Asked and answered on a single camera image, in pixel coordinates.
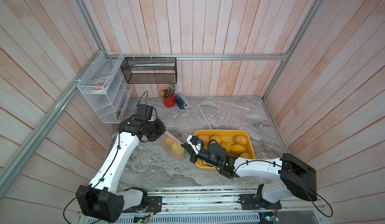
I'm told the black mesh wall basket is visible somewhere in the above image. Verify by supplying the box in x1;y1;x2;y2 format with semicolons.
120;57;178;85

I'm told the light blue stapler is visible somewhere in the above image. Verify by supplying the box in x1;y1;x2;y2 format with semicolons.
177;93;189;108

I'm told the tape roll on shelf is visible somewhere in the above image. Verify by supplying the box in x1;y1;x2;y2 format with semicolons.
89;79;110;93

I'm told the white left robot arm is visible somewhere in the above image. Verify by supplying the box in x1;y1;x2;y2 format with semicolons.
76;119;166;223

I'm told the clear zipper bag pink zip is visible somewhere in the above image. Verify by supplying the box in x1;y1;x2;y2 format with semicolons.
160;131;185;160

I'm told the coloured pencils bunch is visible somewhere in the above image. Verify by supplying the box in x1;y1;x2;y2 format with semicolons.
161;83;175;98

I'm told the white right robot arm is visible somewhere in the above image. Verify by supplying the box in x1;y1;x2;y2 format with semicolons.
182;135;317;210

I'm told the red metal pencil bucket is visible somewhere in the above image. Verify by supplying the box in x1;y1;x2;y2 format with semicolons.
163;95;175;108

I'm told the yellow plastic tray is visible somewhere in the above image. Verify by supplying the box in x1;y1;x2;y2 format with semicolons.
194;129;255;170

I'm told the white wire mesh shelf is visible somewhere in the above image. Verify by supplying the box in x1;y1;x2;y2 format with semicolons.
77;51;132;124

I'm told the potato in tray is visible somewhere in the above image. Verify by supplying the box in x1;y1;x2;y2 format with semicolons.
197;134;210;145
239;153;252;159
231;144;246;155
210;134;223;144
221;142;232;153
233;135;249;145

